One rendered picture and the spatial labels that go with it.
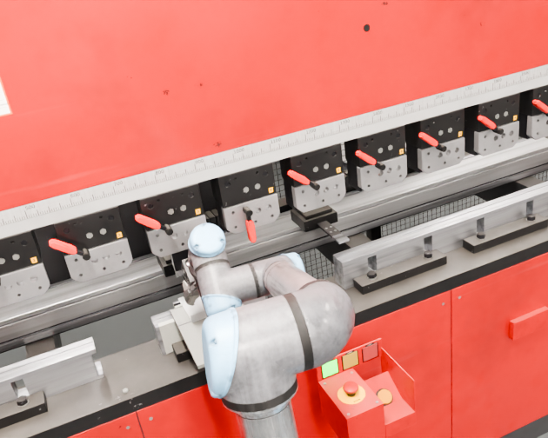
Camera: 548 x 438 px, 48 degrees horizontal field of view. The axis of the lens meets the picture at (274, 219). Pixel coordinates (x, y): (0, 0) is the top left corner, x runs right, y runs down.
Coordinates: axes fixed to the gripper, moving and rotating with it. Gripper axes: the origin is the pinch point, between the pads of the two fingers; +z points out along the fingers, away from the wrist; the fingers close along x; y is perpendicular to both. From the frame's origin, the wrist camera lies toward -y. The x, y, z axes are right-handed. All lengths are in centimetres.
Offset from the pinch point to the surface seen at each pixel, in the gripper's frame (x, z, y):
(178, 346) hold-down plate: 8.4, 13.9, -5.7
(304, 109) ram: -37, -27, 31
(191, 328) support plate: 4.9, 1.8, -5.3
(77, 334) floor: 41, 189, 62
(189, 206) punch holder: -2.7, -14.6, 19.9
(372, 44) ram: -58, -36, 39
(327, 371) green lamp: -25.7, 9.1, -27.0
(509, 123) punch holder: -103, -12, 18
